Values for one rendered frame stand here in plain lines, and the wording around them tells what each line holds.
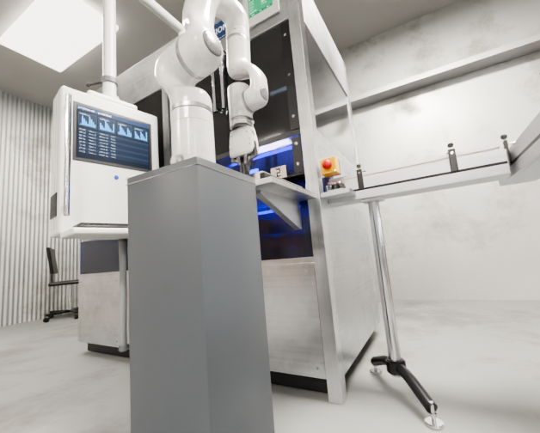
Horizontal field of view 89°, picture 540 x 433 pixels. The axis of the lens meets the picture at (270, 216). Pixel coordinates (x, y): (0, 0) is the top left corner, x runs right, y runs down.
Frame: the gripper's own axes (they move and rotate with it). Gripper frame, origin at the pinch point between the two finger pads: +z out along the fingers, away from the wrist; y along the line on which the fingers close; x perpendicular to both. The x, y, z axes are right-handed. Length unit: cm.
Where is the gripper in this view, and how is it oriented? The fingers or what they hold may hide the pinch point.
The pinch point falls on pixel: (245, 171)
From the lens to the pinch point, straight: 98.9
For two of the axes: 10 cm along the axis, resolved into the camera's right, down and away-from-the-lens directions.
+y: -8.6, 1.4, 4.9
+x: -5.0, -0.7, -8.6
